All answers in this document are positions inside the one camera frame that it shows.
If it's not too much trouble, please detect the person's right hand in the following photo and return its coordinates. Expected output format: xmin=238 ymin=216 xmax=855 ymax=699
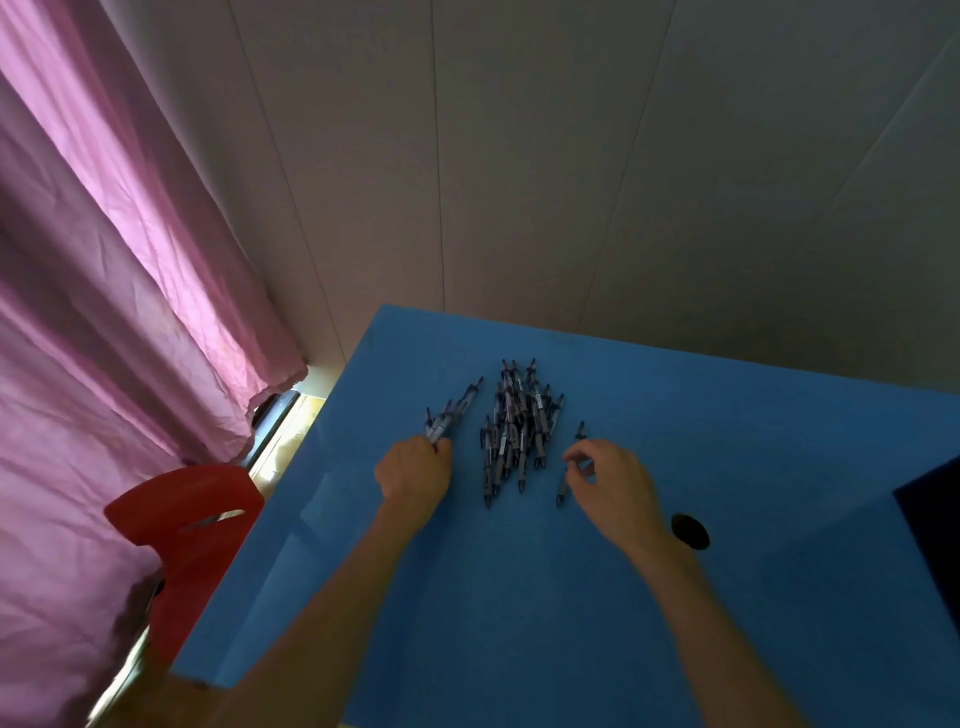
xmin=562 ymin=438 xmax=674 ymax=558

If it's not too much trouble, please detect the person's left hand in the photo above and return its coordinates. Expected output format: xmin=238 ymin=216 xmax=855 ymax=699
xmin=373 ymin=435 xmax=454 ymax=519

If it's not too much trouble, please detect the single grey pen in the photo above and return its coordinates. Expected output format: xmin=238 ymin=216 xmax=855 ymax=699
xmin=555 ymin=421 xmax=588 ymax=509

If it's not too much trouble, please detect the small bundle of grey pens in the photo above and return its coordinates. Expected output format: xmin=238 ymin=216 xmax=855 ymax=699
xmin=423 ymin=377 xmax=485 ymax=451

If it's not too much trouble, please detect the person's left forearm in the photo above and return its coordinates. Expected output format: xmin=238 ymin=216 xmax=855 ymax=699
xmin=112 ymin=498 xmax=444 ymax=728

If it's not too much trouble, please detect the person's right forearm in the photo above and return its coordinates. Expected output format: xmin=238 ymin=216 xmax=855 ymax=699
xmin=626 ymin=534 xmax=807 ymax=728

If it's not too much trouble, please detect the pile of grey pens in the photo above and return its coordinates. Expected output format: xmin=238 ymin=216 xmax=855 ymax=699
xmin=480 ymin=357 xmax=566 ymax=510

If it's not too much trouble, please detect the red plastic chair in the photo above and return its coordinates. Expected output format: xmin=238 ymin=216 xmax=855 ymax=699
xmin=103 ymin=463 xmax=266 ymax=669

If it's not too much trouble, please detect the pink curtain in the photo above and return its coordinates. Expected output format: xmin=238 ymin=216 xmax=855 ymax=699
xmin=0 ymin=0 xmax=309 ymax=728

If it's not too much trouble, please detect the dark fabric item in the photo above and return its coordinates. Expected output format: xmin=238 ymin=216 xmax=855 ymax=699
xmin=892 ymin=454 xmax=960 ymax=639

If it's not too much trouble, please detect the dark metal window frame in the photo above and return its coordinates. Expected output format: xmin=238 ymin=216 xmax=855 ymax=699
xmin=243 ymin=390 xmax=303 ymax=472

